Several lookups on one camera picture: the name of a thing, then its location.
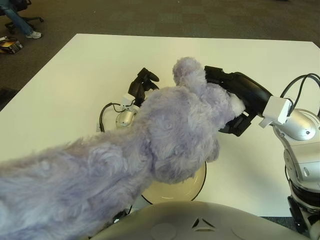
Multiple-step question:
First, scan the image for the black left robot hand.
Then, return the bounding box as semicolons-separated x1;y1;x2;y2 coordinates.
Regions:
128;67;160;107

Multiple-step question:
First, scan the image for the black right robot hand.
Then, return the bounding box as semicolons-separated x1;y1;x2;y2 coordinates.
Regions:
204;65;274;138

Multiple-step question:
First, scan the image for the purple plush bunny doll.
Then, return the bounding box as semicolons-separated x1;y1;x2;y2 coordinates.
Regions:
0;56;245;240

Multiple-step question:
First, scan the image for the white plate with black rim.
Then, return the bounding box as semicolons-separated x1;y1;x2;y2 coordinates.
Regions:
139;161;208;203

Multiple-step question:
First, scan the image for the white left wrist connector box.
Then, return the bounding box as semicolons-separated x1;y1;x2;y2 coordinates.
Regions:
121;93;136;108

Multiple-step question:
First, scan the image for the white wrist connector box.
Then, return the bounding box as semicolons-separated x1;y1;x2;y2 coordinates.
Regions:
258;96;293;128
121;93;136;108

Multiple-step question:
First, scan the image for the white right wrist connector box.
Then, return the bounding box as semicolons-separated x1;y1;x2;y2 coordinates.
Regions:
258;96;293;128

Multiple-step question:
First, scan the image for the white sneaker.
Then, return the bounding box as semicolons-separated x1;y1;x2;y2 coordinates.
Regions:
25;30;43;39

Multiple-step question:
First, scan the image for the seated person in jeans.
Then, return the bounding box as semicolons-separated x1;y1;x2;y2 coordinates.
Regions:
4;0;45;35

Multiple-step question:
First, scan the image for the yellow black box on floor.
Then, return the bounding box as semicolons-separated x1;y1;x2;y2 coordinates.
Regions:
0;36;24;54

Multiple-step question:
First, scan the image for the person leg in blue jeans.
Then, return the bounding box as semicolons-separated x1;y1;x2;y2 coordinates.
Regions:
0;0;35;36

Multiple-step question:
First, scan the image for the grey robot torso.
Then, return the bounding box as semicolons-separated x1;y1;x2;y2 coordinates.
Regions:
87;201;313;240

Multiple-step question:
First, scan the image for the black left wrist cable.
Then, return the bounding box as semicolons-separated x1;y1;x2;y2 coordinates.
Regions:
99;101;126;133

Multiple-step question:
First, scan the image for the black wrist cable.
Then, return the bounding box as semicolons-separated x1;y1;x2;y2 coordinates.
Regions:
99;101;126;133
279;72;320;118

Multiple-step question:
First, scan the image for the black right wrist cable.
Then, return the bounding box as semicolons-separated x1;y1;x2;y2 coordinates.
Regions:
279;72;320;118

